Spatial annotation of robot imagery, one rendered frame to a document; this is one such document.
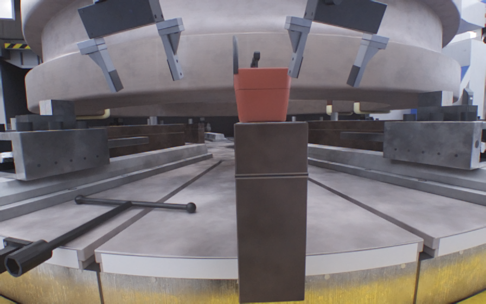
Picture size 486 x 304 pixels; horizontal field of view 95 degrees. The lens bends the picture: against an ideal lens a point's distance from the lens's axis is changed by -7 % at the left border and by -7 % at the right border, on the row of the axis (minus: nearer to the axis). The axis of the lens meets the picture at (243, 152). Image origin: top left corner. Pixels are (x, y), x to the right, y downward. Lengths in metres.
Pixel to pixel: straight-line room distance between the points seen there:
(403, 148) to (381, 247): 0.80
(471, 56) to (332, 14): 6.76
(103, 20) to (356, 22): 0.44
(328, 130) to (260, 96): 2.33
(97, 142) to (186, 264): 0.98
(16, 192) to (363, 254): 1.43
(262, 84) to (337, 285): 0.65
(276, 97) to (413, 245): 0.64
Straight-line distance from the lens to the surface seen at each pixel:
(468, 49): 7.24
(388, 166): 1.71
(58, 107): 1.58
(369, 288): 0.95
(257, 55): 0.62
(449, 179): 1.55
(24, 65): 4.70
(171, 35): 0.48
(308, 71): 1.27
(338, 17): 0.49
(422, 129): 1.50
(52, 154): 1.42
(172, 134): 2.91
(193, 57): 1.26
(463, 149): 1.42
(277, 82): 0.58
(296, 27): 0.47
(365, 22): 0.51
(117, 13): 0.49
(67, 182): 1.56
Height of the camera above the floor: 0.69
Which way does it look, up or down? 7 degrees down
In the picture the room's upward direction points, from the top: 1 degrees counter-clockwise
